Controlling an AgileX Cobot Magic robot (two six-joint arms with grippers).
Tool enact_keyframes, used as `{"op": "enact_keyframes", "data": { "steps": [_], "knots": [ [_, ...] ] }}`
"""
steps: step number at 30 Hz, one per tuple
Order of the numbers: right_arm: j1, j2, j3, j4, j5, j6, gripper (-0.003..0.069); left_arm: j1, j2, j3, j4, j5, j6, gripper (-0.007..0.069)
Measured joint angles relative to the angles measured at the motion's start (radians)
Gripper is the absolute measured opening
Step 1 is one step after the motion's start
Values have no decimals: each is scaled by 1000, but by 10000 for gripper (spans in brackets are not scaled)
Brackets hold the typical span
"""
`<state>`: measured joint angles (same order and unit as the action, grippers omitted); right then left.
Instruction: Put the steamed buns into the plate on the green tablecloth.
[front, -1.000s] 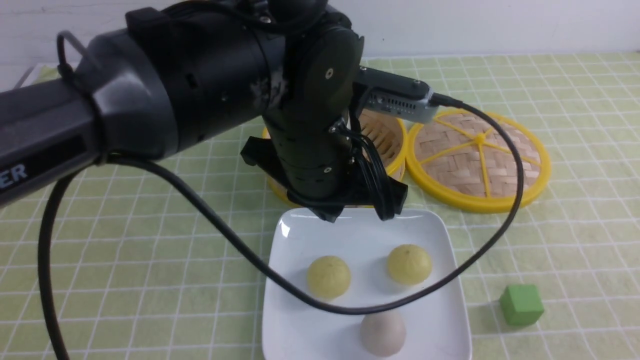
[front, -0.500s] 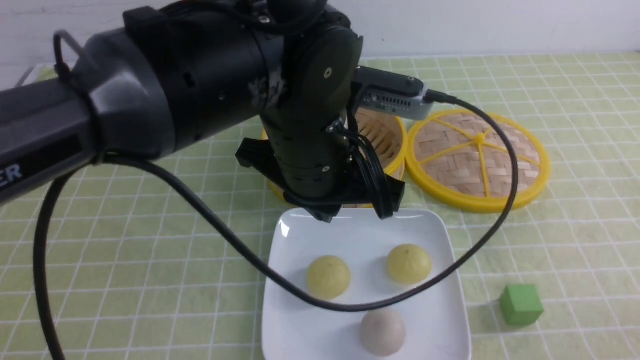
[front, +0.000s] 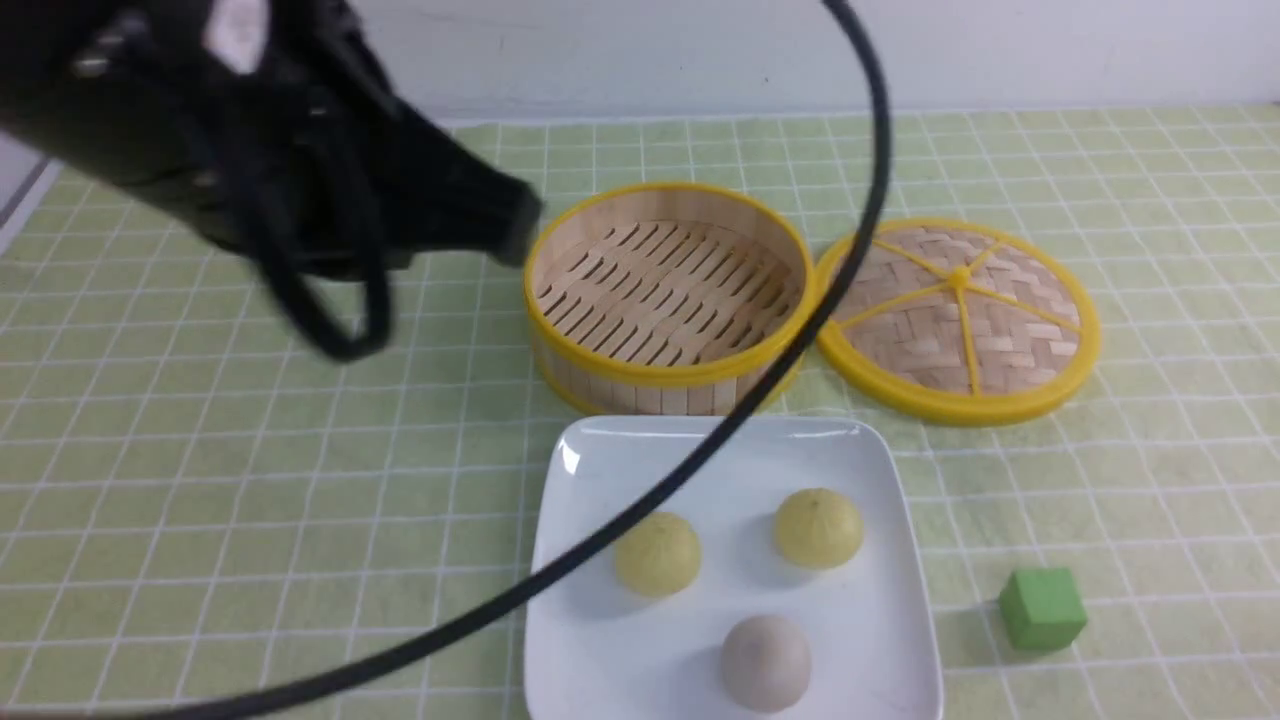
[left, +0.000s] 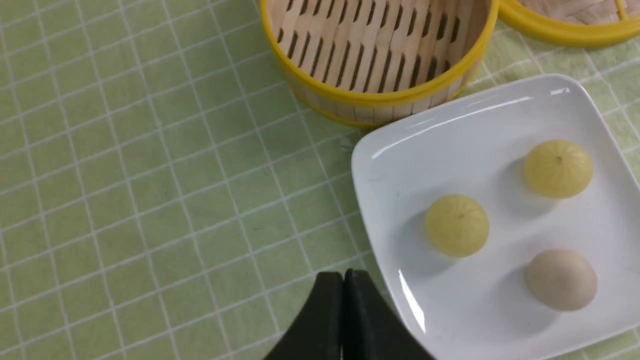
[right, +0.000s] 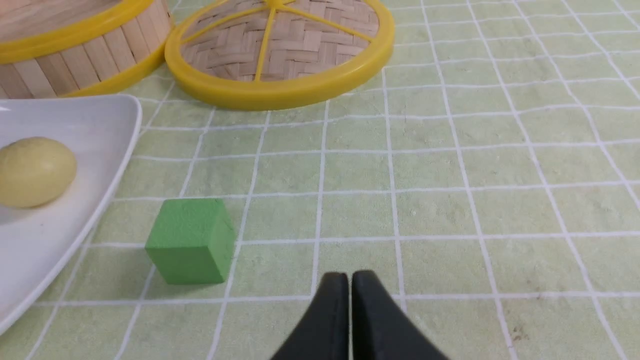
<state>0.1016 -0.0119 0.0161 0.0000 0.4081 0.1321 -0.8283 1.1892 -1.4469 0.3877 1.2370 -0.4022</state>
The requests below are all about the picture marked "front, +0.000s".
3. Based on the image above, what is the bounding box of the bamboo steamer basket yellow rim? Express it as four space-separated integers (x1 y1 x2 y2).
524 183 818 416

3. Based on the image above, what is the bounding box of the yellow steamed bun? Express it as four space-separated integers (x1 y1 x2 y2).
613 512 701 598
772 488 865 571

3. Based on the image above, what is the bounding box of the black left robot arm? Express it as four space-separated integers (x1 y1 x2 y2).
1 1 543 363

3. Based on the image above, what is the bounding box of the green checkered tablecloth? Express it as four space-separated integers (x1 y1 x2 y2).
1 105 1279 719

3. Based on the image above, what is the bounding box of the woven bamboo steamer lid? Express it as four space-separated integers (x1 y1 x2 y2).
817 217 1103 427

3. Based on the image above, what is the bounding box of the white square plate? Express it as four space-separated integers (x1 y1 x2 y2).
524 415 945 719

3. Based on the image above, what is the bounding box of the green foam cube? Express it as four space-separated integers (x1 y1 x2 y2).
997 568 1088 653

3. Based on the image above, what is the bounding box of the black left camera cable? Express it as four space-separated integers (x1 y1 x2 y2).
131 0 893 720

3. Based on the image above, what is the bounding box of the white steamed bun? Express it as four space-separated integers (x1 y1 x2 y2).
719 614 812 714

